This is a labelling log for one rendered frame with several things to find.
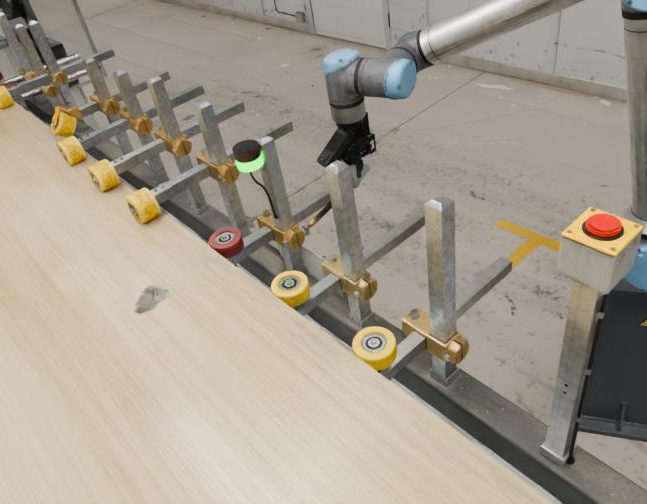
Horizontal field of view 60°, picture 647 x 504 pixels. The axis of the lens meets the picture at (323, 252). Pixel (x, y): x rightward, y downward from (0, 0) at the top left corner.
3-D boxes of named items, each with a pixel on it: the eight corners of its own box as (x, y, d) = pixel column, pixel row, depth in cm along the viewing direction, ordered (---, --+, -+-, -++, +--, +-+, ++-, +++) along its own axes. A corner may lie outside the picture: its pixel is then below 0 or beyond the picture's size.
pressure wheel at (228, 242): (240, 256, 146) (228, 221, 139) (258, 269, 141) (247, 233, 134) (214, 273, 143) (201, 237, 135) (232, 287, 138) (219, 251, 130)
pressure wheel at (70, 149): (88, 155, 176) (85, 160, 183) (73, 132, 174) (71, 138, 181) (70, 164, 173) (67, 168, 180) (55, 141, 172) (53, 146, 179)
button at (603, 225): (594, 219, 73) (596, 208, 72) (625, 230, 70) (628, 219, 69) (578, 234, 71) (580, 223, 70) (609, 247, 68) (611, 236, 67)
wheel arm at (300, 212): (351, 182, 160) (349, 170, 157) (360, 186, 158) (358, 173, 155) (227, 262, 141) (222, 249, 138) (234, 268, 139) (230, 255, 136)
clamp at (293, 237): (275, 223, 151) (271, 208, 148) (307, 242, 142) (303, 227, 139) (258, 233, 149) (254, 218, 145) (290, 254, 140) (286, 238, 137)
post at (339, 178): (364, 323, 140) (337, 156, 110) (374, 330, 138) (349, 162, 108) (354, 331, 139) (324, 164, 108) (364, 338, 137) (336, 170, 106)
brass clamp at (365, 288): (340, 266, 137) (337, 251, 133) (380, 291, 128) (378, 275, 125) (321, 280, 134) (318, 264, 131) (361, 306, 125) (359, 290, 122)
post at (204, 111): (248, 244, 172) (203, 97, 142) (255, 248, 170) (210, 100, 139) (239, 249, 171) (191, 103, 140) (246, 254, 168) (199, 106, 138)
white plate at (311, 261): (282, 255, 159) (274, 227, 153) (344, 296, 143) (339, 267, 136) (280, 256, 159) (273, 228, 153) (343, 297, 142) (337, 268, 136)
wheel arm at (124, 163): (239, 108, 185) (237, 97, 182) (246, 110, 182) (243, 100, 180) (101, 177, 163) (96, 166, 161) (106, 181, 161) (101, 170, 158)
